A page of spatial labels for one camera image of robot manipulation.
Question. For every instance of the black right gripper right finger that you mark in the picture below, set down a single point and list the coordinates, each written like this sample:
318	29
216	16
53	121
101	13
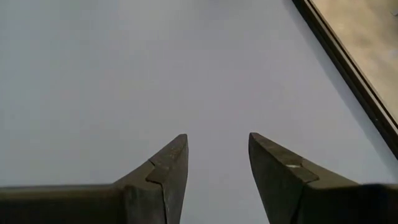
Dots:
295	199

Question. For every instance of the black aluminium table frame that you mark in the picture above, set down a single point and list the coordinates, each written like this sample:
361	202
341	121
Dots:
342	60

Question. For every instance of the grey table mat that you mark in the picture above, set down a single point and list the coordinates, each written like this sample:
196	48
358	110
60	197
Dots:
155	77

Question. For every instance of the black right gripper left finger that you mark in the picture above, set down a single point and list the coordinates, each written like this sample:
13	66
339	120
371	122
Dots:
140	199

